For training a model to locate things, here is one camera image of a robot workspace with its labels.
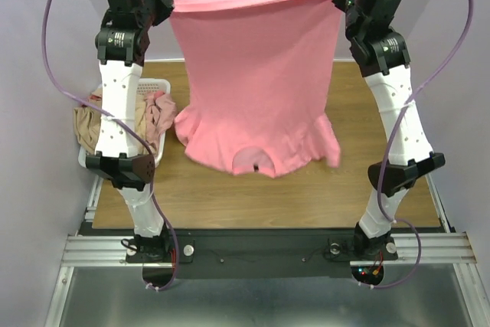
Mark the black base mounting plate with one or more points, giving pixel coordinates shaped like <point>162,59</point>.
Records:
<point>259,254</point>

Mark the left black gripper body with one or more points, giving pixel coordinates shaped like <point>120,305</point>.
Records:
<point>156,8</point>

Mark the beige t shirt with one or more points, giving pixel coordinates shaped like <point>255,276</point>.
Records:
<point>86,124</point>

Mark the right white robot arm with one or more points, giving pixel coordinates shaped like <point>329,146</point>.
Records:
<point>383,59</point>

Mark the white plastic laundry basket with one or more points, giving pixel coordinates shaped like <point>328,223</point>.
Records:
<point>147,85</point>

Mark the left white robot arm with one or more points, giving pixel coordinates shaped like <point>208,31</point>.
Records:
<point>121,45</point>

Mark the dusty pink t shirt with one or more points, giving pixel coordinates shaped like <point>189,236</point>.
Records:
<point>160,113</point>

